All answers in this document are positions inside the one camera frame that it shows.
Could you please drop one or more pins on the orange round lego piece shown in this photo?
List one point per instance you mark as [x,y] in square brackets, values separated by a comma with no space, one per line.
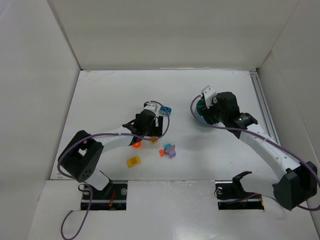
[137,145]

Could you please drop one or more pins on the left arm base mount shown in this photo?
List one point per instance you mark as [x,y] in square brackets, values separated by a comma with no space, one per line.
[113,198]

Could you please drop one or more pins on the small orange lego piece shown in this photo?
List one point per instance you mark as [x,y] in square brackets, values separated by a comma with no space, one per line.
[161,153]

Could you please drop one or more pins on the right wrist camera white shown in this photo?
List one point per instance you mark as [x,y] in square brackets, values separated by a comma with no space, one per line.
[209,95]

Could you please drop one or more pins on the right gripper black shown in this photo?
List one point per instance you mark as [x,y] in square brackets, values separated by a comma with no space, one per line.
[208,116]

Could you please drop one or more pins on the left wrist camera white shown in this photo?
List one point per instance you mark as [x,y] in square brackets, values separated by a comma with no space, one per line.
[150,106]

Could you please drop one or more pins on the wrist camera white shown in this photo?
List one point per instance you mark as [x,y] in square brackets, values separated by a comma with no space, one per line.
[209,95]
[150,106]

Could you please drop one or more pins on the small orange-yellow lego brick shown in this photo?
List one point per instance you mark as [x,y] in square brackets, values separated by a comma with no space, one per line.
[153,139]

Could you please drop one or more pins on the yellow lego brick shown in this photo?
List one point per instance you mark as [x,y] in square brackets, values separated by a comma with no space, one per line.
[133,161]

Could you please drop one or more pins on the aluminium rail right edge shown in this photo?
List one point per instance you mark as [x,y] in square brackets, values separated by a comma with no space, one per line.
[263,105]

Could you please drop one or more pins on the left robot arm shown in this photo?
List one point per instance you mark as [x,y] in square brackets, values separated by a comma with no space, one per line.
[80,158]

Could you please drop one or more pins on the teal lego block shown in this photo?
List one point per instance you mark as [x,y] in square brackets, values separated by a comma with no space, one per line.
[164,110]

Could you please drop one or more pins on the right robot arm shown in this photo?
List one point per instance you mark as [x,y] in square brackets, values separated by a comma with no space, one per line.
[298,180]

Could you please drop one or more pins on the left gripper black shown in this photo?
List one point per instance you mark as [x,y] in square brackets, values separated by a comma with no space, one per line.
[146,128]

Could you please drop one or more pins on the teal round divided container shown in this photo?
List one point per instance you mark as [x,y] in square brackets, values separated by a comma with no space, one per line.
[198,115]

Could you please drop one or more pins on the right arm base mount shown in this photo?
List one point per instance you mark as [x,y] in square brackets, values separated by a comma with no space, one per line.
[231,195]

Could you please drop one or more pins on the purple lego figure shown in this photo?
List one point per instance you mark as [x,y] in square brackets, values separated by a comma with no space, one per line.
[170,150]

